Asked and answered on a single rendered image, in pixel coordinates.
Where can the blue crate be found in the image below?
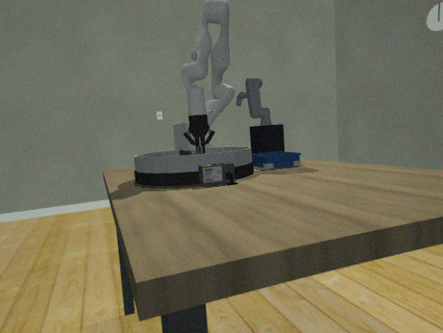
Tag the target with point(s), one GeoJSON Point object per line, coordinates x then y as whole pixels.
{"type": "Point", "coordinates": [276, 159]}

